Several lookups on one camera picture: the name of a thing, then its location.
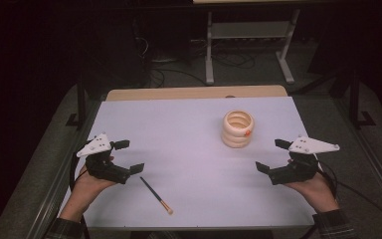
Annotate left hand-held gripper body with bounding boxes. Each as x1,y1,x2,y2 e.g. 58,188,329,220
76,132,131,185

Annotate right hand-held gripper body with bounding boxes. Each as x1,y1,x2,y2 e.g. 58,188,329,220
268,134,341,186

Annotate thin dark-handled paintbrush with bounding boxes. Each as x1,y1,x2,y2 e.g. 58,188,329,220
139,176,175,216

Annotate cream ringed brush holder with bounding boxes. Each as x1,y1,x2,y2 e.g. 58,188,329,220
221,110,256,149

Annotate person's left hand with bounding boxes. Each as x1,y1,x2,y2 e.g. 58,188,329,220
69,155,117,209

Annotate person's right hand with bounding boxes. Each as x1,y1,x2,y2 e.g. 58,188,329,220
283,158,338,207

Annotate black metal stand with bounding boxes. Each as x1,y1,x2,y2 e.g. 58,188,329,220
348,70,378,129
65,75,88,129

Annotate white table mat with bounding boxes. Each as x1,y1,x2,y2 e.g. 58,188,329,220
58,96,316,231

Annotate wooden table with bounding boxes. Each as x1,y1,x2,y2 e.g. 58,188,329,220
104,85,289,103

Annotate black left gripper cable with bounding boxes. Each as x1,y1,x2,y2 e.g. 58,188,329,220
68,140,93,239

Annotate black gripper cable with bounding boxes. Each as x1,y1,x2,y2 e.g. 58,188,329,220
314,158,382,224
68,140,93,239

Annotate aluminium rail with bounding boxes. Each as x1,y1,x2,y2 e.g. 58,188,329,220
331,99,382,215
24,99,102,239

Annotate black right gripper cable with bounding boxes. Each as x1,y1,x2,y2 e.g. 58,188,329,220
314,158,382,224

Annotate black floor cables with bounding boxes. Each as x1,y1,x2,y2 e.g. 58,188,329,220
132,19,257,88

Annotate white metal desk frame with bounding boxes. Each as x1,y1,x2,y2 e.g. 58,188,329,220
192,0,302,86

